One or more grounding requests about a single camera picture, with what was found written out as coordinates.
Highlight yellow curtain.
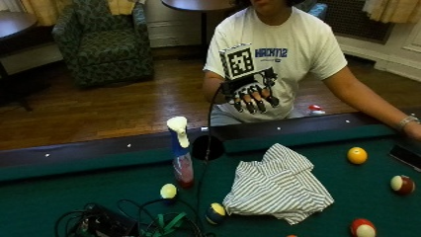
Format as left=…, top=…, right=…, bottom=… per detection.
left=362, top=0, right=421, bottom=25
left=19, top=0, right=139, bottom=27

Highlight white marker cube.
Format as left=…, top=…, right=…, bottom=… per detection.
left=219, top=42, right=257, bottom=81

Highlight green patterned armchair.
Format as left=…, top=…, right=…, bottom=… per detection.
left=52, top=0, right=156, bottom=89

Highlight person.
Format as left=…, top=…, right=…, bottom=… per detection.
left=201, top=0, right=421, bottom=142

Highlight red striped billiard ball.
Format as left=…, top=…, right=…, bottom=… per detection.
left=349, top=217, right=377, bottom=237

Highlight silver bracelet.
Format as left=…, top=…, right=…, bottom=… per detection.
left=396, top=115, right=421, bottom=130

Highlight green strap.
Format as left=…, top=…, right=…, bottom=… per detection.
left=144, top=211, right=189, bottom=237

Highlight radiator cover grille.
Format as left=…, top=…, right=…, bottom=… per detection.
left=317, top=0, right=394, bottom=45

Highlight round dark pedestal table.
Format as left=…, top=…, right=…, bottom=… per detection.
left=160, top=0, right=241, bottom=57

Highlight black phone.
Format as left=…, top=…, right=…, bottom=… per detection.
left=388, top=143, right=421, bottom=173

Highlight black electronics box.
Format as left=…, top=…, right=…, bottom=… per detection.
left=73, top=202, right=141, bottom=237

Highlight striped grey white cloth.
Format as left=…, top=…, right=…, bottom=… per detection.
left=221, top=142, right=336, bottom=226

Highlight maroon striped billiard ball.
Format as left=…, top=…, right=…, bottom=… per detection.
left=389, top=175, right=416, bottom=196

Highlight solid yellow billiard ball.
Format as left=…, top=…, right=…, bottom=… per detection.
left=346, top=146, right=369, bottom=166

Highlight pool table rail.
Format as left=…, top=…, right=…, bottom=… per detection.
left=0, top=112, right=421, bottom=183

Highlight dark wooden side table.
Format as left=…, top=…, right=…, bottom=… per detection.
left=0, top=11, right=56, bottom=113

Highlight black coiled cables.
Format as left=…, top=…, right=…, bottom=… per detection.
left=53, top=197, right=217, bottom=237

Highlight pale yellow billiard ball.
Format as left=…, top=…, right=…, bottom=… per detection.
left=159, top=183, right=179, bottom=200

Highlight red and white floor object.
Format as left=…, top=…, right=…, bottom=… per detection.
left=306, top=104, right=328, bottom=117

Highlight spray bottle with white trigger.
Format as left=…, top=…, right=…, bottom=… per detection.
left=165, top=116, right=196, bottom=190

